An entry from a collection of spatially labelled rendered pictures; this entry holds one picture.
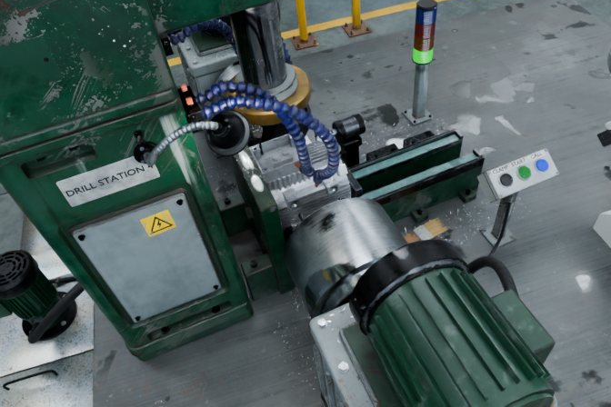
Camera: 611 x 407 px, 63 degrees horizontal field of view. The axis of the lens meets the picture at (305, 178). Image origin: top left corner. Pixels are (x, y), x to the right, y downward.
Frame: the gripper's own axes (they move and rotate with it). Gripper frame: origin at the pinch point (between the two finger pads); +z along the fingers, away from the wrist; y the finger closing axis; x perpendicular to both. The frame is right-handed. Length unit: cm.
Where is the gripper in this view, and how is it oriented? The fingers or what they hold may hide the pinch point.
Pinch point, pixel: (608, 136)
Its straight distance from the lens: 130.9
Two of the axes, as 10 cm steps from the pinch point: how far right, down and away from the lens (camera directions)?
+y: -9.2, 3.4, -2.0
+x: 3.7, 9.1, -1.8
